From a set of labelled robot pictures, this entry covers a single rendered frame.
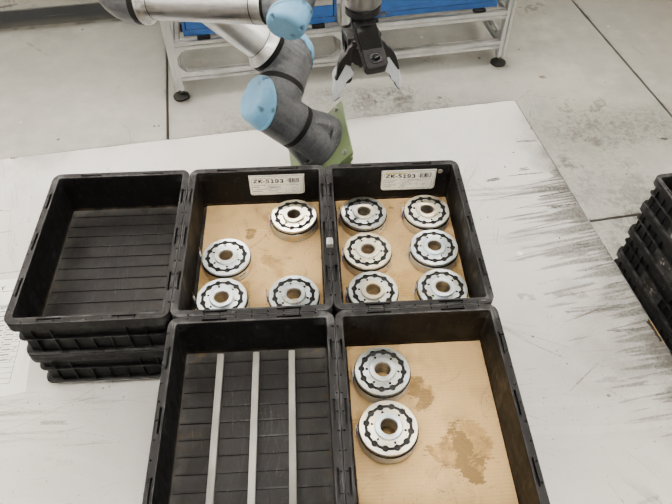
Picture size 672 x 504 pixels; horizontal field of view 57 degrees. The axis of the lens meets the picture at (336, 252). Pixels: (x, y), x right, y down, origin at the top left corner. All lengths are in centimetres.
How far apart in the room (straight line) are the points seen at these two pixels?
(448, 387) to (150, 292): 63
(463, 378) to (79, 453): 75
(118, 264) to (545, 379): 94
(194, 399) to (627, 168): 234
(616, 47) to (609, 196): 122
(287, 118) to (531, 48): 240
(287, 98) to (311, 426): 77
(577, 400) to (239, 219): 82
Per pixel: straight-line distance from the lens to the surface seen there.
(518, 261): 158
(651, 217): 214
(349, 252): 132
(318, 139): 155
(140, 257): 142
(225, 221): 145
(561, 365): 143
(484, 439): 116
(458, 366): 122
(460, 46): 340
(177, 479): 114
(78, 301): 139
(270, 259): 136
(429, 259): 132
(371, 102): 318
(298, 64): 157
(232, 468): 113
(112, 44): 382
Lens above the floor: 187
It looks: 49 degrees down
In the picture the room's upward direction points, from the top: straight up
